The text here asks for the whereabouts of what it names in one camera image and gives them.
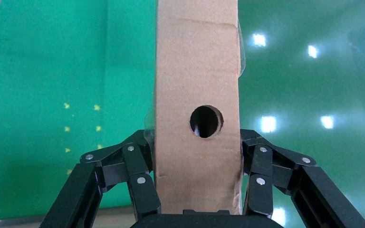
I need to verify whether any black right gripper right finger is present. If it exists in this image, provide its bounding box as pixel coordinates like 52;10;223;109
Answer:
240;129;365;228

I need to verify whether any green tablecloth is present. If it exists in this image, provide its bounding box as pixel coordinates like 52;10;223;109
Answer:
0;0;157;221

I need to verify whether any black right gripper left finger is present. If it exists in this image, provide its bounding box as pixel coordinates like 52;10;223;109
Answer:
39;129;162;228

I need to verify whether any small cardboard box with hole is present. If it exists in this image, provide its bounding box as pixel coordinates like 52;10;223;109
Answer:
144;0;246;216

